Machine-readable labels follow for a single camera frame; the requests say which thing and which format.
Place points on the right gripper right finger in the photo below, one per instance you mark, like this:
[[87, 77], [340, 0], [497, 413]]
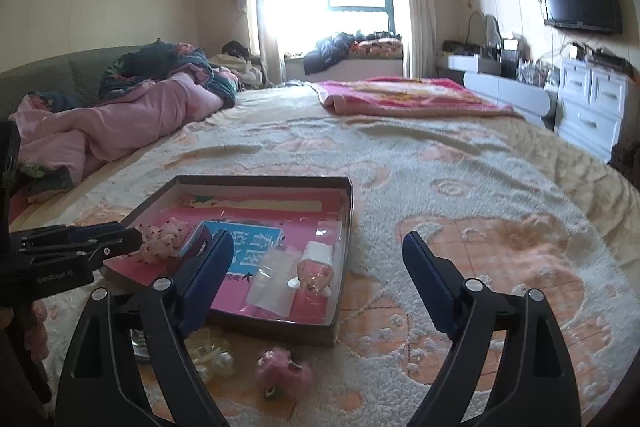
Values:
[[439, 284]]

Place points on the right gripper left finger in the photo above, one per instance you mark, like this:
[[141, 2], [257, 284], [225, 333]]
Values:
[[204, 264]]

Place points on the left hand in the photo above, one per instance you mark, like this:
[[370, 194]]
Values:
[[36, 338]]

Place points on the blue booklet in tray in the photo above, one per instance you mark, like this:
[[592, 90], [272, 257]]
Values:
[[250, 242]]

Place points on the clear plastic bag in tray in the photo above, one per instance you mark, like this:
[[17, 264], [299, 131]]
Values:
[[269, 290]]

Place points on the dark shallow cardboard box tray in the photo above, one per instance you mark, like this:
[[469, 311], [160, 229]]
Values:
[[290, 239]]

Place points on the beige peach patterned bed blanket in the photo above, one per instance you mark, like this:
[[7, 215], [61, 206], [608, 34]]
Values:
[[507, 202]]

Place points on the pink quilt bundle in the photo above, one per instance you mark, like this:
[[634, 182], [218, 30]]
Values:
[[83, 139]]

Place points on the grey green headboard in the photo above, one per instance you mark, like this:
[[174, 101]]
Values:
[[77, 75]]

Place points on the red pink folded blanket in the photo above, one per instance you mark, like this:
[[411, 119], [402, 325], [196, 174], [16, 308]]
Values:
[[405, 98]]

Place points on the dark floral duvet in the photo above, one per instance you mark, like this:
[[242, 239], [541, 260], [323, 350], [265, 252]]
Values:
[[159, 61]]

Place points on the white low desk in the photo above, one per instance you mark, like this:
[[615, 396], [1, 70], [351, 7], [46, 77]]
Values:
[[482, 77]]

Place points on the left white curtain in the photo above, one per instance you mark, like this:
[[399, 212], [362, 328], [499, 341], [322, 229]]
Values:
[[261, 31]]

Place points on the white drawer cabinet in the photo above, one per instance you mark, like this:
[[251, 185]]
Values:
[[597, 109]]

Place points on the dark clothes pile on sill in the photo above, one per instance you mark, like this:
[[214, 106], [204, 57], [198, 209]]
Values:
[[331, 51]]

